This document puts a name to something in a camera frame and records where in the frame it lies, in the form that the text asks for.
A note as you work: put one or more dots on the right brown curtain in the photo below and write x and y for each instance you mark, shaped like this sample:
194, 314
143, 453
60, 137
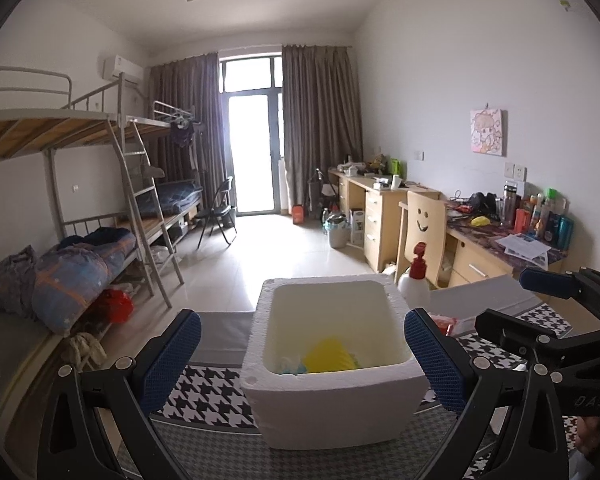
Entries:
322, 114

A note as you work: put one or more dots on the printed paper sheets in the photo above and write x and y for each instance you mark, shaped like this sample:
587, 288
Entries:
525, 248

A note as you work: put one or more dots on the blue plaid quilt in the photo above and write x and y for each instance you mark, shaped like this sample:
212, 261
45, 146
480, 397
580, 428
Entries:
70, 277

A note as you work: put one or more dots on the red plastic bag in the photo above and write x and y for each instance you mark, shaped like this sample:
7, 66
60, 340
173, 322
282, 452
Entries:
113, 306

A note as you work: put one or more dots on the orange floor container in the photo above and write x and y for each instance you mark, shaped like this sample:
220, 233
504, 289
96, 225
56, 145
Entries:
297, 214

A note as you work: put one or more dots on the houndstooth tablecloth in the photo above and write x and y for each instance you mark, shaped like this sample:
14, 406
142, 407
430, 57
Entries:
207, 422

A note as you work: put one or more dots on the person's right hand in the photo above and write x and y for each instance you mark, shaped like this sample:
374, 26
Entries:
588, 434

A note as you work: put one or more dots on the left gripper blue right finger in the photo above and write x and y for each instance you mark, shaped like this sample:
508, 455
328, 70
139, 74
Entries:
443, 360

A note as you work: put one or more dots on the metal bunk bed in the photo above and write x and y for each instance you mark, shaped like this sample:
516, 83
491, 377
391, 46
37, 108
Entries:
52, 154

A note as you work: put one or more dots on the white styrofoam box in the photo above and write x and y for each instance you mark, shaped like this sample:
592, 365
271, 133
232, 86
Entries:
296, 410

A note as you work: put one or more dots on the left brown curtain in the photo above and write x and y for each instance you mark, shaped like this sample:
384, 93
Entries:
186, 95

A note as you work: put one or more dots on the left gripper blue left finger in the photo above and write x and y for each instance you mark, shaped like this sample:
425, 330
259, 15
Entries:
162, 360

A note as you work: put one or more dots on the white trash bin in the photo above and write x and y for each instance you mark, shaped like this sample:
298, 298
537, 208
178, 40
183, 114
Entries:
338, 230

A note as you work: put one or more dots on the black folding chair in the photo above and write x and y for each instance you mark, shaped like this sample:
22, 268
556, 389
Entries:
220, 214

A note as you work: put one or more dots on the red snack wrapper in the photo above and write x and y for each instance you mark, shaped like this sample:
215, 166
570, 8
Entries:
446, 324

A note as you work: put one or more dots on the glass balcony door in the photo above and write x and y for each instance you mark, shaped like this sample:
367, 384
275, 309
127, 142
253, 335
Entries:
251, 90

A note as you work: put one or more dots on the pink cartoon wall picture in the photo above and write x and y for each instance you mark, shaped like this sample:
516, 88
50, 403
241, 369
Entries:
487, 132

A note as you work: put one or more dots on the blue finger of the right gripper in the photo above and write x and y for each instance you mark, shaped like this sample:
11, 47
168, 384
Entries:
563, 286
503, 330

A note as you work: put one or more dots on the white air conditioner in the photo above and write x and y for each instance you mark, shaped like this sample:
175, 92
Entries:
115, 65

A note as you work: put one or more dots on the brown curtain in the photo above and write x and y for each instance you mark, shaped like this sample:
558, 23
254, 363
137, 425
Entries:
186, 95
322, 114

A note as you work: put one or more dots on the wooden smiley face chair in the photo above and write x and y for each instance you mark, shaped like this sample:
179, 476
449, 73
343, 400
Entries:
423, 219

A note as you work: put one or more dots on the long wooden desk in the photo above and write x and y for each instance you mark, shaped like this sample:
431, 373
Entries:
457, 253

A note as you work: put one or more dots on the yellow object on desk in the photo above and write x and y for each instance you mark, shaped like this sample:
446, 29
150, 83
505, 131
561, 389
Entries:
480, 221

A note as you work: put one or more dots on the white pump bottle red cap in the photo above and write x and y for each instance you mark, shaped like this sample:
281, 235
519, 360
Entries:
413, 284

